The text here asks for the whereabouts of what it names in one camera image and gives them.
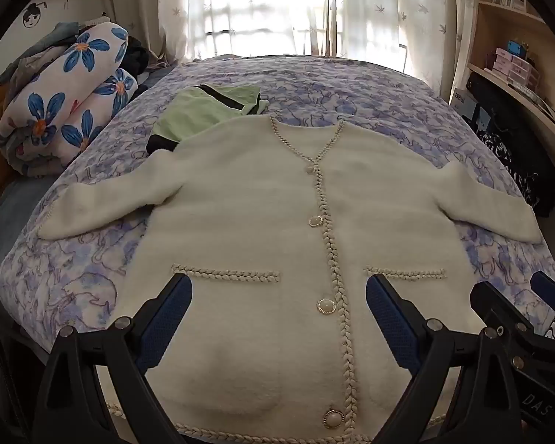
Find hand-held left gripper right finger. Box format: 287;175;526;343
367;274;523;444

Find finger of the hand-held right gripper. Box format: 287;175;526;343
470;281;545;349
531;270;555;334

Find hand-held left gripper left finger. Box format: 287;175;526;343
31;273;194;444

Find white fuzzy cardigan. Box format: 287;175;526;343
41;115;544;442

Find dark clothes pile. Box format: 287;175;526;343
125;36;151;79

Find grey clothes pile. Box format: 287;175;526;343
0;16;112;85

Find black bag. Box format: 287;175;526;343
465;71;555;219

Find blue grey bed sheet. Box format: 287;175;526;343
0;175;66;290

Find grey papers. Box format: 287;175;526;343
508;81;555;112

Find white and blue cardboard box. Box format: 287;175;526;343
448;87;480;122

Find green garment with black trim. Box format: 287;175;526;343
148;84;269;153

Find pink storage drawers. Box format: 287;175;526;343
489;48;540;90

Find rolled blue floral quilt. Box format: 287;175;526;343
0;21;139;177

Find wooden bookshelf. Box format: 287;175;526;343
462;0;555;158

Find face wall sticker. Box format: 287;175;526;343
22;1;48;30

